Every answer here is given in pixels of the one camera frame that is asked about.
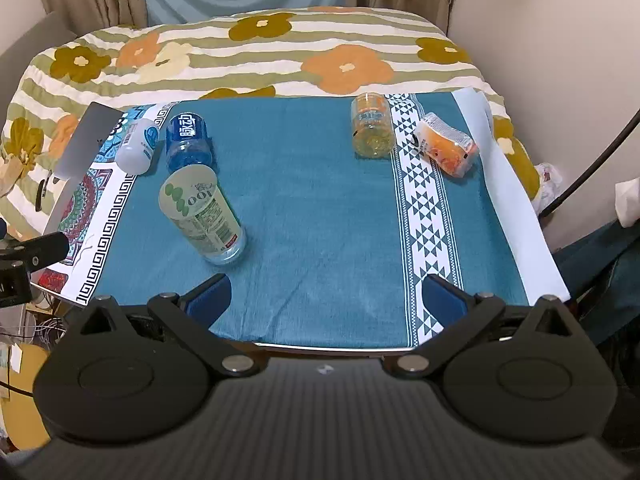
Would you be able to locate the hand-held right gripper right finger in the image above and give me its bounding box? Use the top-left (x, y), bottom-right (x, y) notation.
top-left (382, 275), bottom-right (576, 378)

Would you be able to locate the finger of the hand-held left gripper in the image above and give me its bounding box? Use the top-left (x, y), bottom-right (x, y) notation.
top-left (17, 231), bottom-right (70, 272)

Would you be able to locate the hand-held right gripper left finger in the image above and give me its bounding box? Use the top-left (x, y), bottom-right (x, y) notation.
top-left (75, 274), bottom-right (261, 378)

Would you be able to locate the green label clear cup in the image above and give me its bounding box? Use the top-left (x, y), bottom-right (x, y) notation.
top-left (159, 165), bottom-right (247, 266)

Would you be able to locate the white plastic cup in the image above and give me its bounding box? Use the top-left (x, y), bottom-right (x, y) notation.
top-left (115, 118), bottom-right (160, 175)

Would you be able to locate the orange label clear cup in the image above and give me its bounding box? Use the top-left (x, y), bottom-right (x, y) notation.
top-left (412, 112), bottom-right (477, 179)

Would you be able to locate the blue label clear cup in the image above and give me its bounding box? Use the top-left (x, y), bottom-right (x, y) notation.
top-left (165, 112), bottom-right (217, 174)

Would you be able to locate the yellow clear cup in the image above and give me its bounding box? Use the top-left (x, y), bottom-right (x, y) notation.
top-left (349, 92), bottom-right (397, 157)

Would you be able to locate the mandala patterned cloth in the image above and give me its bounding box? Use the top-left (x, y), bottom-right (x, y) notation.
top-left (30, 102), bottom-right (173, 307)

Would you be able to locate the black pen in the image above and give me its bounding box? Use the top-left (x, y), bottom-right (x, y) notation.
top-left (36, 172), bottom-right (53, 212)

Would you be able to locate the yellow wooden board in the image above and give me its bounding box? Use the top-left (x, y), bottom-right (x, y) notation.
top-left (0, 344), bottom-right (51, 453)

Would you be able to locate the silver laptop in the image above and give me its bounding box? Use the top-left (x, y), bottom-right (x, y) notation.
top-left (42, 102), bottom-right (126, 241)

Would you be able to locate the white cloth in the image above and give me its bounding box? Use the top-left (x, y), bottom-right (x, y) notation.
top-left (451, 87), bottom-right (572, 307)

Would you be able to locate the teal tablecloth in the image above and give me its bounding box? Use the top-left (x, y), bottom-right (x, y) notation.
top-left (75, 91), bottom-right (531, 349)

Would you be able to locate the white plastic bag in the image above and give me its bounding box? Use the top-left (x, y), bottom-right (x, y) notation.
top-left (531, 162), bottom-right (567, 213)

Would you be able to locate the dark teal cloth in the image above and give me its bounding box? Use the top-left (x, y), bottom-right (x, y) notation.
top-left (554, 219), bottom-right (640, 348)

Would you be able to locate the grey sofa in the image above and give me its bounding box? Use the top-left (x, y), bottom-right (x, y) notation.
top-left (0, 10), bottom-right (78, 123)

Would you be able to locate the black curved pole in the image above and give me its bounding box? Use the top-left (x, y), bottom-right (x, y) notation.
top-left (542, 109), bottom-right (640, 217)

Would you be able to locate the white tissue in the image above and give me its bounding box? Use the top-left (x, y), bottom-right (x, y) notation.
top-left (612, 177), bottom-right (640, 230)

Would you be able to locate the floral striped blanket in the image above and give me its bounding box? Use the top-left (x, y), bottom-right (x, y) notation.
top-left (0, 6), bottom-right (543, 242)

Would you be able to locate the tangle of cables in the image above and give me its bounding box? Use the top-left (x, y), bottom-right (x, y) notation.
top-left (22, 300), bottom-right (68, 356)

